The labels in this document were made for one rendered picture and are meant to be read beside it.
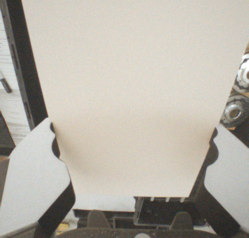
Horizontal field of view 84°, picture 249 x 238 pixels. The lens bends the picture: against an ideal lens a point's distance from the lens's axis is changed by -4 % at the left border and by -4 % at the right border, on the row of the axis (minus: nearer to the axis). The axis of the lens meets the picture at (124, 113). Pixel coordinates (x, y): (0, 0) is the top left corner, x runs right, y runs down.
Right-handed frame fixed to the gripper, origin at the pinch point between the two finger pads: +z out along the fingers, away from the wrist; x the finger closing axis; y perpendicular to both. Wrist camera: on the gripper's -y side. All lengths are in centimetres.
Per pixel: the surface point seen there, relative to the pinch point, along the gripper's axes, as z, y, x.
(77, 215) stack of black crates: 62, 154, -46
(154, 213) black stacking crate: 21, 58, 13
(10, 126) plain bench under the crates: 40, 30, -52
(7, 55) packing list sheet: 40, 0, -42
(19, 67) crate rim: 16.9, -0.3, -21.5
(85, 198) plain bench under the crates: 39, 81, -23
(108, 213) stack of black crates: 66, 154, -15
